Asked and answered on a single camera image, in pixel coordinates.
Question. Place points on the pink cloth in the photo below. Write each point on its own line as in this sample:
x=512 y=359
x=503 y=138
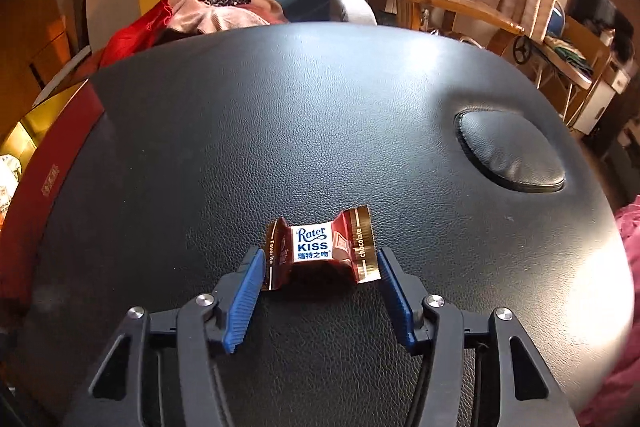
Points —
x=220 y=17

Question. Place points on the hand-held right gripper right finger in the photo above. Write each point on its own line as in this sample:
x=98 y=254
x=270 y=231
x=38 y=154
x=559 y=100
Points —
x=395 y=302

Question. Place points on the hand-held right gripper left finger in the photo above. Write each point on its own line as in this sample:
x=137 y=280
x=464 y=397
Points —
x=245 y=302

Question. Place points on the black oval cushion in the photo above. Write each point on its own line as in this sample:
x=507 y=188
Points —
x=510 y=152

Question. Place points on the blue fan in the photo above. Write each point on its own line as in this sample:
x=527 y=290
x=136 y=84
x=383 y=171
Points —
x=556 y=22

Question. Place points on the red cloth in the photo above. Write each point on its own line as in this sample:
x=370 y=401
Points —
x=135 y=32

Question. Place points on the black monitor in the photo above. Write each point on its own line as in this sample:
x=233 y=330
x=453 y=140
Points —
x=600 y=7

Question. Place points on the white cabinet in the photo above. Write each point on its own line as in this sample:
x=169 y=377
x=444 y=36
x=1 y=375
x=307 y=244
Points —
x=605 y=102

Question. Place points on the red gift box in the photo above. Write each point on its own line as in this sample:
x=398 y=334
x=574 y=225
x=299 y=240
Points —
x=50 y=187

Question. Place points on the wooden chair with clothes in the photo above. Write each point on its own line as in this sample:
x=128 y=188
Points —
x=570 y=72

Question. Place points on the brown chocolate candy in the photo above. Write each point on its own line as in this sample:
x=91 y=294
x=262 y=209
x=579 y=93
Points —
x=315 y=247

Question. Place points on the pink ruffled blanket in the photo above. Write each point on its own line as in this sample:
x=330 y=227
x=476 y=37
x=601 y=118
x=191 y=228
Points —
x=620 y=332

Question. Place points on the green cloth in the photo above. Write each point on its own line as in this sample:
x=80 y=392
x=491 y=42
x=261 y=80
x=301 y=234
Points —
x=567 y=52

